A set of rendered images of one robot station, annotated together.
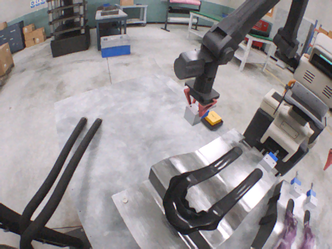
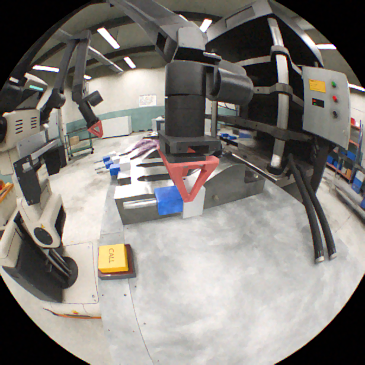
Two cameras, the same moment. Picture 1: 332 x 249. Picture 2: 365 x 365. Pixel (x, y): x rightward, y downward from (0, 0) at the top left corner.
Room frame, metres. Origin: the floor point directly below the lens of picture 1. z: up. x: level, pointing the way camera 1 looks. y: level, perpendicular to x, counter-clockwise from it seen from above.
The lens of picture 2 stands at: (0.63, -0.02, 1.08)
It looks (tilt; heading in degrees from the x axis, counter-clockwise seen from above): 29 degrees down; 200
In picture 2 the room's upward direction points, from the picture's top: straight up
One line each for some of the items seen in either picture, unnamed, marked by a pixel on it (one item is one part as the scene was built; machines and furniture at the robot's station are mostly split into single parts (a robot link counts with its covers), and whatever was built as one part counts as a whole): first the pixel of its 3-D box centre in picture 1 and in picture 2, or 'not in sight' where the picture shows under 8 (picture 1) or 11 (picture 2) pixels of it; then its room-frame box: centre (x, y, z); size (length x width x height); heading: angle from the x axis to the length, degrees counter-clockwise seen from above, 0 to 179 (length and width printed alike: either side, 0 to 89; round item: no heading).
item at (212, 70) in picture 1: (206, 65); (189, 81); (0.43, -0.09, 1.12); 0.07 x 0.06 x 0.07; 124
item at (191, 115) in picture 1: (203, 110); (162, 200); (0.46, -0.12, 0.93); 0.13 x 0.05 x 0.05; 128
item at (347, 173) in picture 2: not in sight; (340, 143); (-4.05, 4.46, 1.17); 2.06 x 0.65 x 2.34; 27
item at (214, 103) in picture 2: not in sight; (214, 108); (-0.75, -0.22, 1.10); 0.05 x 0.05 x 1.30
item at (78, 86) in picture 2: not in sight; (80, 64); (0.25, -0.68, 1.40); 0.11 x 0.06 x 0.43; 46
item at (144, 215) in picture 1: (210, 190); (191, 170); (0.19, -0.16, 0.87); 0.50 x 0.26 x 0.14; 129
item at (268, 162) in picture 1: (271, 158); (113, 169); (0.31, -0.41, 0.89); 0.13 x 0.05 x 0.05; 129
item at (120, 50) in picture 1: (114, 48); not in sight; (3.21, 1.30, 0.11); 0.61 x 0.41 x 0.22; 117
